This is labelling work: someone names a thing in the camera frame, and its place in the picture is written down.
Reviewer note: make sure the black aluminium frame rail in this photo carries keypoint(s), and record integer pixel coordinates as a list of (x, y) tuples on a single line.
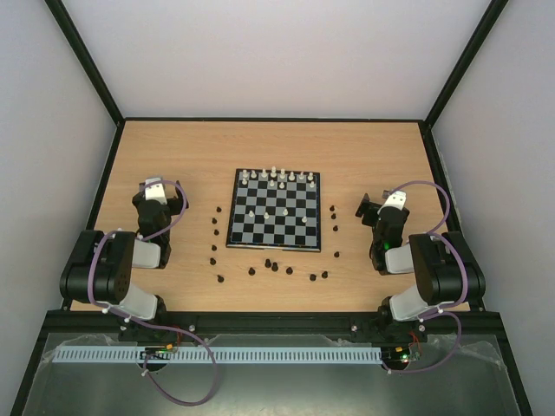
[(356, 327)]

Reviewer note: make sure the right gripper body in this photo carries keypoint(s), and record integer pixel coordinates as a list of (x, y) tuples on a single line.
[(366, 210)]

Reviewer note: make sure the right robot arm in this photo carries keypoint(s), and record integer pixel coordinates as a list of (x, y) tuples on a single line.
[(446, 271)]

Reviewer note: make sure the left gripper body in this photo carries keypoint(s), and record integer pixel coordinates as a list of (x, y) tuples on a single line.
[(178, 206)]

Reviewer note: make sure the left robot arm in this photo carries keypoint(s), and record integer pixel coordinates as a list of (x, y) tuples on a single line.
[(100, 265)]

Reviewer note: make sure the grey slotted cable duct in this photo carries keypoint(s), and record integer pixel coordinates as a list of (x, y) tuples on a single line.
[(220, 355)]

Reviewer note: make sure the black and silver chessboard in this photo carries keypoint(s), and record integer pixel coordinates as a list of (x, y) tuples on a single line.
[(278, 231)]

